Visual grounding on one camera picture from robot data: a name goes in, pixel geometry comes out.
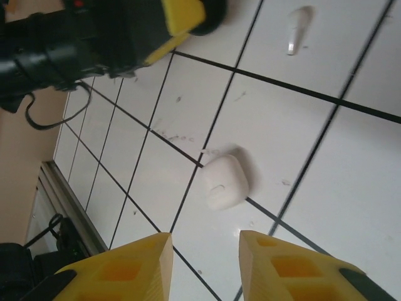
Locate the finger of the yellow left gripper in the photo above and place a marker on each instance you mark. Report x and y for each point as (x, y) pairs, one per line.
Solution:
(183, 15)
(167, 48)

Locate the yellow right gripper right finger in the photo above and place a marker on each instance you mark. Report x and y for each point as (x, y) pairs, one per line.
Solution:
(282, 276)

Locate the long aluminium base rail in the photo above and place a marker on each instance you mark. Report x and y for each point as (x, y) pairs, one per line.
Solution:
(72, 200)

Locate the white earbud charging case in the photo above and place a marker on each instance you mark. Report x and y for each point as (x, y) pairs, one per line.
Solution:
(224, 185)

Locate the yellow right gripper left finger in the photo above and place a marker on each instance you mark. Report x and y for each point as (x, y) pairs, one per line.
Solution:
(125, 272)

